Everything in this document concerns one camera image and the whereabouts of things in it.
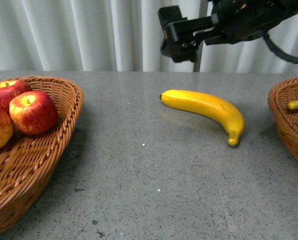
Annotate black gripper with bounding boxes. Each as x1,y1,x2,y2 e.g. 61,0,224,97
158,0,298,63

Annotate yellow banana back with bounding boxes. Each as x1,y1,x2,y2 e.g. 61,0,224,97
160,89,246,146

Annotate right wicker basket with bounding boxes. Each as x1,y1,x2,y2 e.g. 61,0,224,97
268,77,298,161

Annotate wicker basket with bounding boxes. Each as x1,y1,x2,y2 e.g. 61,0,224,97
268,77,298,161
0,76,84,234

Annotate white pleated curtain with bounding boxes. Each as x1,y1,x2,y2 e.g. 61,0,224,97
0,0,298,74

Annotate red apple front in basket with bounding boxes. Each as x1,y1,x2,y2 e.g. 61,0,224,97
9,90,58,135

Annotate red apple in basket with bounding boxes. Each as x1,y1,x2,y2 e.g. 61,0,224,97
0,79,32,111
9,90,58,135

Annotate red apple back in basket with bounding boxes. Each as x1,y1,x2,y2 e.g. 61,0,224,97
0,79,32,111

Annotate left wicker basket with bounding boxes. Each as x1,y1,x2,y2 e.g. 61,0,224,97
0,76,84,234

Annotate black cable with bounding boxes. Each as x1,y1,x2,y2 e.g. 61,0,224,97
263,29,298,66

